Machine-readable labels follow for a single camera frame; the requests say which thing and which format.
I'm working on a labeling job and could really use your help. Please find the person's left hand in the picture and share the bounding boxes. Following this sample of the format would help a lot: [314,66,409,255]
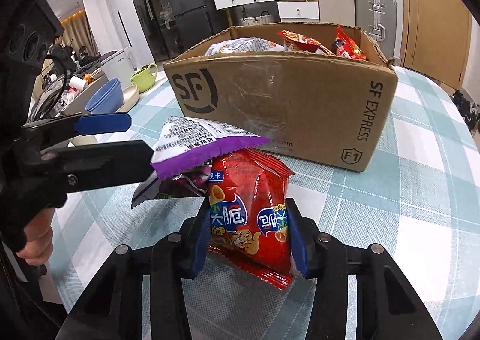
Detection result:
[17,207,56,268]

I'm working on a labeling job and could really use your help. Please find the wicker basket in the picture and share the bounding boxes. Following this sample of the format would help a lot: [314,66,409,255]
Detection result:
[239,11,277,28]

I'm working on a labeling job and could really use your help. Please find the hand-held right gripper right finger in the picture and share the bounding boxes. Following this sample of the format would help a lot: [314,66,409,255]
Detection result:
[284,197,445,340]

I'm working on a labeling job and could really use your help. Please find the wooden door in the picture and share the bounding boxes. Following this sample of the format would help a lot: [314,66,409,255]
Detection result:
[397,0,473,91]

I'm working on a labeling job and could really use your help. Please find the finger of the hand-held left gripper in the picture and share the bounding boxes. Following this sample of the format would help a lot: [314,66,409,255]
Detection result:
[20,112,133,145]
[39,140,156,195]

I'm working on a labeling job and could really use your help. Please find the silver suitcase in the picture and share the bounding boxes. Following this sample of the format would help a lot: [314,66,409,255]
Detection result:
[354,0,398,59]

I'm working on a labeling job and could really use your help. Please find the beige plate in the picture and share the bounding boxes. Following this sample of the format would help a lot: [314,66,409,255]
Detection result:
[122,85,140,111]

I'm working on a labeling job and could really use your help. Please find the beige curtain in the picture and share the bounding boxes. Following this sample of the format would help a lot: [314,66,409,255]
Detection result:
[60,11,99,59]

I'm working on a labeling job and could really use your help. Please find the green ceramic mug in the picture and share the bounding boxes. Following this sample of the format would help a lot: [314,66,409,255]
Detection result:
[130,63,159,93]

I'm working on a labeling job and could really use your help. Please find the brown cardboard box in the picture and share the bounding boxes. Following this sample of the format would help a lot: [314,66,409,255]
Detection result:
[163,23,399,172]

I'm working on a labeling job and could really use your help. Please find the black cable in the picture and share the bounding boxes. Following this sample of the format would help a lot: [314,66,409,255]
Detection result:
[43,55,70,115]

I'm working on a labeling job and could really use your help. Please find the white suitcase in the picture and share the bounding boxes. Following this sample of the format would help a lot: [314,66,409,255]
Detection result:
[317,0,356,27]

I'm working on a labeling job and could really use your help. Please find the blue bowl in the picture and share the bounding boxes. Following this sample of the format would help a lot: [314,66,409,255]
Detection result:
[110,78,125,110]
[85,79,122,115]

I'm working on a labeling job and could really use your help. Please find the teal checked tablecloth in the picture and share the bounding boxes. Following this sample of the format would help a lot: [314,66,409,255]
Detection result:
[50,66,480,340]

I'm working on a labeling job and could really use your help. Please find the red chip bag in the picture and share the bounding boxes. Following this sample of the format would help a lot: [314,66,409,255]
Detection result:
[205,148,295,291]

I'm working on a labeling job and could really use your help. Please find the purple and white snack bag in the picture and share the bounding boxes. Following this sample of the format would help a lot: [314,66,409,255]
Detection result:
[131,116,271,209]

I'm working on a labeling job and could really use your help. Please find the black glass cabinet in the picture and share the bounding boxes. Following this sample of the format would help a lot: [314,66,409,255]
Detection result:
[122,0,188,63]

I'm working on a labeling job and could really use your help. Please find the dark shoes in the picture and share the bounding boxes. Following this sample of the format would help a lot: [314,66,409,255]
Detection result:
[450,89,480,135]

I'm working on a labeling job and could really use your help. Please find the white appliance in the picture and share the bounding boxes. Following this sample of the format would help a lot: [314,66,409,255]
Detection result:
[99,46,134,80]

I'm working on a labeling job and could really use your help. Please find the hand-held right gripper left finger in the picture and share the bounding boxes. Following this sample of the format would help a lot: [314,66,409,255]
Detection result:
[55,195,214,340]

